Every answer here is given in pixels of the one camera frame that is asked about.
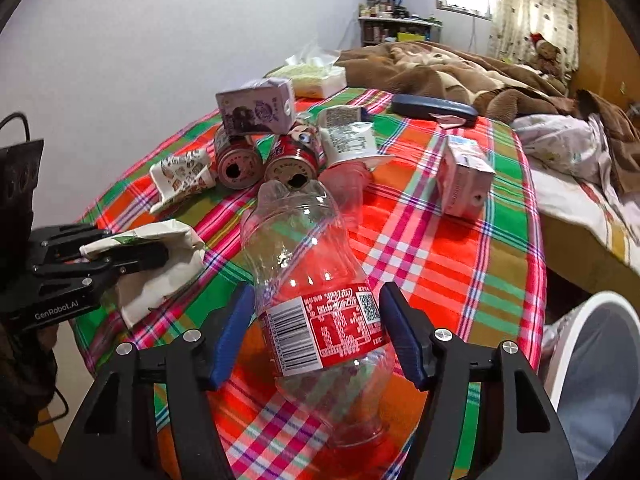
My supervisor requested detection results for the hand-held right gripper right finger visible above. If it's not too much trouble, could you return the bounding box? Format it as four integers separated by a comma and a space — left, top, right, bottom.
379, 281, 579, 480

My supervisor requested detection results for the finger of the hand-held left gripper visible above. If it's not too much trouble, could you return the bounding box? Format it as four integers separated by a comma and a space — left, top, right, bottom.
30, 223, 115, 262
34, 241, 170, 290

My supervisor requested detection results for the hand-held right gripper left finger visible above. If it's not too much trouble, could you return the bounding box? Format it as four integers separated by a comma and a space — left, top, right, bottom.
55, 282, 257, 480

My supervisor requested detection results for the clear plastic bottle red label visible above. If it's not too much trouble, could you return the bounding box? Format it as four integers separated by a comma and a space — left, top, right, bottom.
240, 180, 396, 448

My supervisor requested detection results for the red drink can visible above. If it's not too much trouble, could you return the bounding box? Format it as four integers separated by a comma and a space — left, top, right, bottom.
263, 122, 328, 192
214, 125, 264, 191

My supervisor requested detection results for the white trash bin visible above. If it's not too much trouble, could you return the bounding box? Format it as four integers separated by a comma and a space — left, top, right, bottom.
537, 290, 640, 480

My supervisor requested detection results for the crumpled patterned paper cup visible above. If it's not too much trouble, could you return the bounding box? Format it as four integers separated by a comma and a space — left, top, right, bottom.
149, 149, 218, 215

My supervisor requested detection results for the plaid tablecloth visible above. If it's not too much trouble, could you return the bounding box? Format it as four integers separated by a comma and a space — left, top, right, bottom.
70, 87, 548, 480

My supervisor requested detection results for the clear plastic cup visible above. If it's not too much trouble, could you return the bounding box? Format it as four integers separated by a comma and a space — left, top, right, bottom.
320, 162, 375, 206

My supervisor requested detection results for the pink milk carton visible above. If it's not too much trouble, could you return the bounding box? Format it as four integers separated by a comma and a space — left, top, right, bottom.
437, 135, 497, 219

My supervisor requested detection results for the purple milk carton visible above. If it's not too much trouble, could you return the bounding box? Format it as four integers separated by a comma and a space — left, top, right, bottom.
216, 77, 297, 137

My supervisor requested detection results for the wooden bed with mattress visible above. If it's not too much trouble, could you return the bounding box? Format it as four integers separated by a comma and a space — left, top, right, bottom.
525, 160, 640, 311

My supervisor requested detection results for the white yogurt cup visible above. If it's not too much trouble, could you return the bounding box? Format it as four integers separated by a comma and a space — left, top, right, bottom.
317, 105, 396, 168

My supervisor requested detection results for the tissue pack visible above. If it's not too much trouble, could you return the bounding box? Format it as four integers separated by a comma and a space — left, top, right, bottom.
265, 42, 347, 99

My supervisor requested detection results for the lilac floral duvet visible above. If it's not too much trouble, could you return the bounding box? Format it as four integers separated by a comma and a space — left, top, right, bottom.
512, 112, 640, 241

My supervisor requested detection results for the brown blanket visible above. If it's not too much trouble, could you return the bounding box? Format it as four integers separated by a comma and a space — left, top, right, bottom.
335, 40, 640, 196

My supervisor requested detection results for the teddy bear with red hat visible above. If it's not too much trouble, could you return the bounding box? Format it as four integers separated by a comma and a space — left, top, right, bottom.
529, 32, 568, 81

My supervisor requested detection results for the wooden wardrobe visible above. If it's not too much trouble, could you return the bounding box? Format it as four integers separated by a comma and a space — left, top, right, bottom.
570, 0, 640, 106

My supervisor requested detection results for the patterned curtain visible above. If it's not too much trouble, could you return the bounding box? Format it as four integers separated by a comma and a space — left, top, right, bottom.
487, 0, 581, 66

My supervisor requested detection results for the black cable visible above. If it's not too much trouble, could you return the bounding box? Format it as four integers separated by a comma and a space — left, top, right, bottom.
0, 112, 32, 145

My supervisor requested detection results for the cluttered wall shelf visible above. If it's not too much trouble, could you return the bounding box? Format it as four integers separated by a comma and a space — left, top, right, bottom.
357, 0, 443, 48

